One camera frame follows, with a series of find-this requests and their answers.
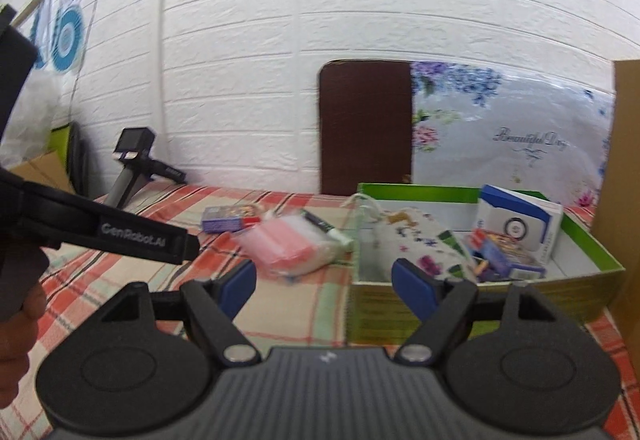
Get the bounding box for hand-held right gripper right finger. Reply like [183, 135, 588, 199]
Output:
[391, 258, 556, 367]

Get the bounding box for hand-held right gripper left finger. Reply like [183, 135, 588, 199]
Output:
[102, 259, 262, 367]

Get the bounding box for large green box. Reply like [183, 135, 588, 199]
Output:
[345, 183, 626, 346]

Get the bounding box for person's left hand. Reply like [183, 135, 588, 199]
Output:
[0, 281, 49, 410]

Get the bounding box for open cardboard box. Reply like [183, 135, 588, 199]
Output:
[9, 149, 77, 195]

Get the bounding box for plaid blanket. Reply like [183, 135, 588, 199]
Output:
[0, 182, 640, 440]

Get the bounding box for pink zip bag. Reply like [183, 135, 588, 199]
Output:
[234, 212, 353, 279]

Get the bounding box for purple card box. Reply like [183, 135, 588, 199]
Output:
[201, 204, 262, 235]

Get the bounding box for colourful small card box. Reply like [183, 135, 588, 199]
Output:
[465, 229, 547, 281]

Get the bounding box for black and white marker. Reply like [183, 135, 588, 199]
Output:
[302, 211, 355, 251]

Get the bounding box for clear plastic bag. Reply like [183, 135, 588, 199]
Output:
[0, 68, 67, 167]

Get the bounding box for white and blue box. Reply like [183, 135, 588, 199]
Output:
[474, 184, 564, 267]

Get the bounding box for dark brown headboard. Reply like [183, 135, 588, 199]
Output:
[318, 60, 414, 197]

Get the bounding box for floral white pillow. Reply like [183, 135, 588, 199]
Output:
[410, 60, 617, 221]

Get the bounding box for brown cardboard sheet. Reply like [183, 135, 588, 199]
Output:
[591, 60, 640, 332]

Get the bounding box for floral drawstring pouch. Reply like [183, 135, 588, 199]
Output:
[350, 194, 477, 281]

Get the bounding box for black camera on handle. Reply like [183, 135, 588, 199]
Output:
[106, 127, 189, 209]

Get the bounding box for blue round wall poster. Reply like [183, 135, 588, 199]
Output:
[29, 0, 89, 73]

